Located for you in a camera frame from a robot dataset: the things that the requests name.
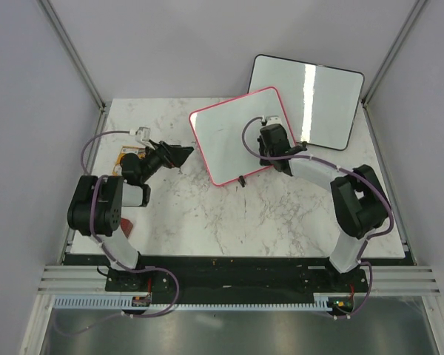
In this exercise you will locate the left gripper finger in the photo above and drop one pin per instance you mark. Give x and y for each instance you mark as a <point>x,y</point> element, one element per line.
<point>179,154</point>
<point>165,145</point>

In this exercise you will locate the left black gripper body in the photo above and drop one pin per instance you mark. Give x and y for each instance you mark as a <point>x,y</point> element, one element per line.
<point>152,163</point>

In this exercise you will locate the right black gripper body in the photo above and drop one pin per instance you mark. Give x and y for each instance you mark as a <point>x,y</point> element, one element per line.
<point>263,150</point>

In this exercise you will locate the pink framed whiteboard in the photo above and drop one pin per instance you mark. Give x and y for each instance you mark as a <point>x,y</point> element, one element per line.
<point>218,129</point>

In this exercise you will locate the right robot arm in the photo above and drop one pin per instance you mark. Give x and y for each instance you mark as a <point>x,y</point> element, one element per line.
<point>360,204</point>

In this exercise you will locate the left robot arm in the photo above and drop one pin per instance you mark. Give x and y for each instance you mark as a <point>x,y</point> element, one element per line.
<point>97,203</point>

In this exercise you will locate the black framed whiteboard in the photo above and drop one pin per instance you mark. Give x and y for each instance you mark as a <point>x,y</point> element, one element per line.
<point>320,101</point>

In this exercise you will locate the black stand foot left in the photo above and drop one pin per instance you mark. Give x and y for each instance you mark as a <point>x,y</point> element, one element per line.
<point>241,181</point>

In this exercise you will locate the red-brown plug adapter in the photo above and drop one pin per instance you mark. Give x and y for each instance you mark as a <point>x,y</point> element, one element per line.
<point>126,227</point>

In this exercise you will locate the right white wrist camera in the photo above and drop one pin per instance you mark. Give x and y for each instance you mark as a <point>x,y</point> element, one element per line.
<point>270,120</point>

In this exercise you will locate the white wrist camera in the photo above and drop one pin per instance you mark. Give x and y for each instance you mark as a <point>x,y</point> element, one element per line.
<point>142,136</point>
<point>270,120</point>

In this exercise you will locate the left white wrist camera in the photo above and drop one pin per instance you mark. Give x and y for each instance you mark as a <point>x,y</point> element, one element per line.
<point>142,136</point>

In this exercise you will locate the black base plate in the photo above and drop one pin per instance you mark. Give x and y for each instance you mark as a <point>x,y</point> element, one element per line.
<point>237,280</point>

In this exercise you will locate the white slotted cable duct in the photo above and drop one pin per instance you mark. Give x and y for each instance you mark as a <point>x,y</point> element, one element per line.
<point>130,303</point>

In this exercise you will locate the aluminium rail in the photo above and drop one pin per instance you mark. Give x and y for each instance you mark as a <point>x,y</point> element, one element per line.
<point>404,281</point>

